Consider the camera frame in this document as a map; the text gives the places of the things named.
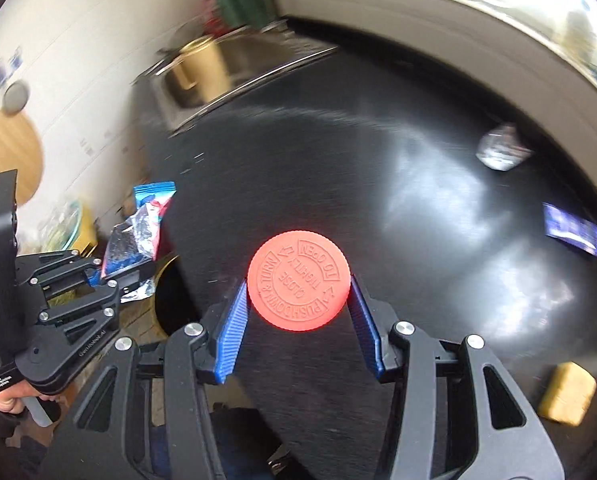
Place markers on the red bottle cap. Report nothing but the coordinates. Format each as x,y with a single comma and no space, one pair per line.
298,280

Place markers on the green-rimmed bowl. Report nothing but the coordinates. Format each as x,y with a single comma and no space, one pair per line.
73,225

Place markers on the brass pot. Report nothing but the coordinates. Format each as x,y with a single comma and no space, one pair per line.
198,72

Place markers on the yellow sponge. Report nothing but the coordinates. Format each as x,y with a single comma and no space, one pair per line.
568,392

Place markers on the round wooden board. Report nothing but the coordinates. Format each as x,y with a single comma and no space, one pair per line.
8,160

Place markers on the dark blue packet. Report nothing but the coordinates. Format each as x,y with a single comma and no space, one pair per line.
573,232

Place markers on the black round bin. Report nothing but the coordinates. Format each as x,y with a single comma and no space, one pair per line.
171,300

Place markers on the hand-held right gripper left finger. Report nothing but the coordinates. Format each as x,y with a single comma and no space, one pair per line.
231,335

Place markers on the steel sink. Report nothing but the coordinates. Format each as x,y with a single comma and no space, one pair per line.
248,70

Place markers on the person's left hand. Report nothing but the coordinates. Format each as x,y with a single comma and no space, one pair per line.
11,401

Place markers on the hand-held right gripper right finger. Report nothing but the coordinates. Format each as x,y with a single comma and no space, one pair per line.
366,335

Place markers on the crumpled silver foil wrapper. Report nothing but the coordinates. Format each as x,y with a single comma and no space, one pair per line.
500,147

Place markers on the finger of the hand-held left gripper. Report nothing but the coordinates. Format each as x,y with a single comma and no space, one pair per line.
93,300
63,265

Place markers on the blue snack wrapper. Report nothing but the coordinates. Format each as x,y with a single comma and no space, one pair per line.
138,225

